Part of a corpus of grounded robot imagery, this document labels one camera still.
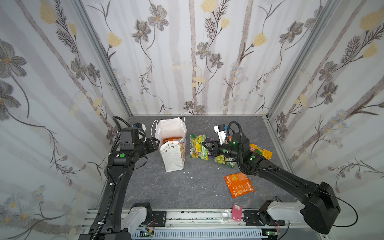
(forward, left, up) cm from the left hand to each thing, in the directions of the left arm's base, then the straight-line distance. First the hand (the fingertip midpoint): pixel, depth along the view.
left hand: (154, 137), depth 73 cm
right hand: (-5, -23, +3) cm, 24 cm away
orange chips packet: (-17, -46, -24) cm, 54 cm away
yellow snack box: (+1, -66, -20) cm, 69 cm away
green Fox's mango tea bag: (-5, -21, -5) cm, 22 cm away
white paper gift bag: (+13, -6, -15) cm, 21 cm away
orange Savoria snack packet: (+12, -7, -18) cm, 23 cm away
